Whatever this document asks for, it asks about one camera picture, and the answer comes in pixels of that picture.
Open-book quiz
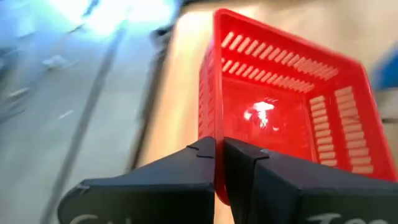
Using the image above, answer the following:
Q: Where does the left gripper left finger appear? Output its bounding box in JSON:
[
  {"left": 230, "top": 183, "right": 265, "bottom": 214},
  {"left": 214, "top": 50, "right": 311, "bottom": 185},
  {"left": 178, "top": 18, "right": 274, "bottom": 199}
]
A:
[{"left": 57, "top": 136, "right": 218, "bottom": 224}]

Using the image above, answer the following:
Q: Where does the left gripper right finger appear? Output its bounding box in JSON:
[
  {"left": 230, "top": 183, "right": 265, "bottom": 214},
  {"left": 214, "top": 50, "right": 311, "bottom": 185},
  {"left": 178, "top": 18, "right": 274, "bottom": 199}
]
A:
[{"left": 223, "top": 136, "right": 398, "bottom": 224}]

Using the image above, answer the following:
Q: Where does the red plastic slotted basket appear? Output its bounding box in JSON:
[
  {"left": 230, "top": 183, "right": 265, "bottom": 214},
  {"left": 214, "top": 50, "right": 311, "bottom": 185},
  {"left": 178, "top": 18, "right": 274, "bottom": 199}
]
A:
[{"left": 197, "top": 7, "right": 398, "bottom": 206}]

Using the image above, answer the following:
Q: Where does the blue plastic slotted basket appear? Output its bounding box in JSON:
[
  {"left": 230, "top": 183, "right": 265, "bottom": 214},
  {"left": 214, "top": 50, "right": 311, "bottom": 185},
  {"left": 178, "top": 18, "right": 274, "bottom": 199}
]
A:
[{"left": 369, "top": 46, "right": 398, "bottom": 93}]

